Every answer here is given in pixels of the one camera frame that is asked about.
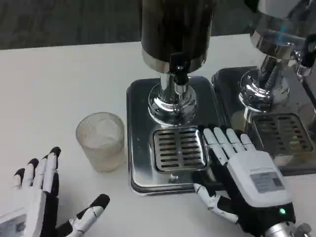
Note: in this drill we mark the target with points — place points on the steel drip tray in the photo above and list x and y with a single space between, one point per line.
170 138
271 118

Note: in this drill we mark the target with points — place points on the clear drink dispenser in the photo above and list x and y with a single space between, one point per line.
274 54

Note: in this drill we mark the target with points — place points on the silver right robot forearm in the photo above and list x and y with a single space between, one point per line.
286 229

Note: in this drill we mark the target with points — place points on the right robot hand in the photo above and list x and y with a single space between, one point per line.
251 182

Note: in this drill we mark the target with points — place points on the black dispenser tap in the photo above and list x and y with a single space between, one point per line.
308 53
180 71

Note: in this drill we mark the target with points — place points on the clear ribbed glass cup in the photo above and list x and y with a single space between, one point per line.
101 143

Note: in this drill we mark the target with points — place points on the dark drink dispenser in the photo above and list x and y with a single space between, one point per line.
174 61

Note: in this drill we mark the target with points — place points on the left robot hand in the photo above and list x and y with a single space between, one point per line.
37 195

